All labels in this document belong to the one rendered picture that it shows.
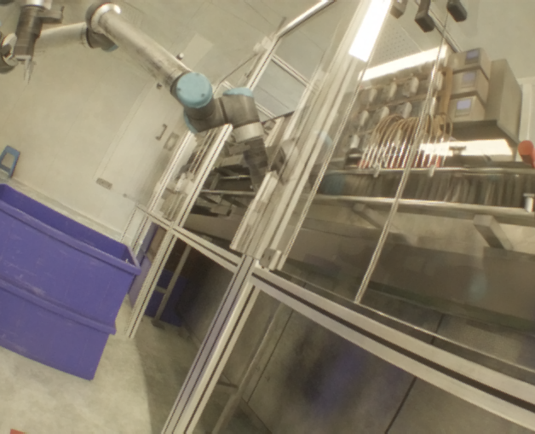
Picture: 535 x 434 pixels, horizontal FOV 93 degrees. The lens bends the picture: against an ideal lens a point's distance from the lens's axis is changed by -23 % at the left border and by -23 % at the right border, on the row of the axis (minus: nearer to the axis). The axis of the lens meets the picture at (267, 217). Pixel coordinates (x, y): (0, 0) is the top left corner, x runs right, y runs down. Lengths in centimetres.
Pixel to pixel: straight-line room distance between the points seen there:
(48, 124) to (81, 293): 530
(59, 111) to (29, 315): 533
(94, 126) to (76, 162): 70
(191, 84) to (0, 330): 92
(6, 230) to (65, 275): 22
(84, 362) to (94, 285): 27
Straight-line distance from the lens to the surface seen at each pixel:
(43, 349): 112
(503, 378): 37
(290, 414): 102
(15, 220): 102
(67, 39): 142
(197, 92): 87
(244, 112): 100
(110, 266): 101
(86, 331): 108
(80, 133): 609
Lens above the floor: 60
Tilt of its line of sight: 8 degrees up
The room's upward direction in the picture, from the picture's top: 25 degrees clockwise
